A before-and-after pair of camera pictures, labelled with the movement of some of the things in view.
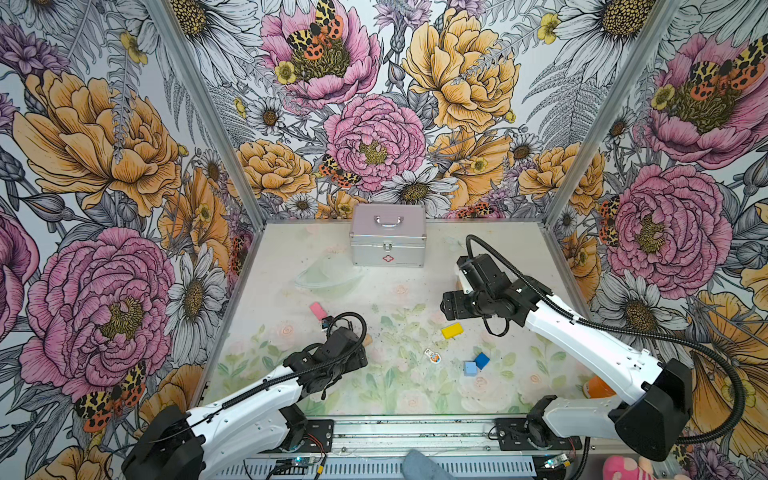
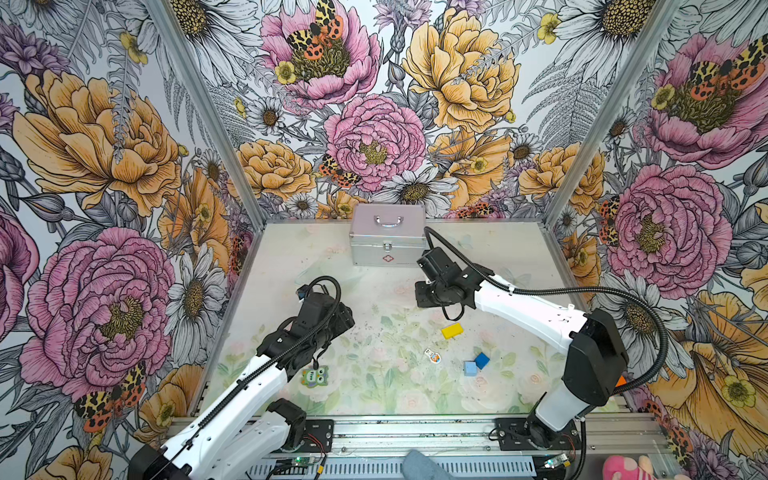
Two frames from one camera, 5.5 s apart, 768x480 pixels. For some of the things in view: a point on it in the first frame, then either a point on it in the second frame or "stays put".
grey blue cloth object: x=418 y=466 stays put
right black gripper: x=456 y=301 -> x=422 y=298
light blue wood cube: x=471 y=369 stays put
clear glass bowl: x=330 y=276 stays put
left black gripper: x=358 y=363 -> x=342 y=321
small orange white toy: x=434 y=357 stays put
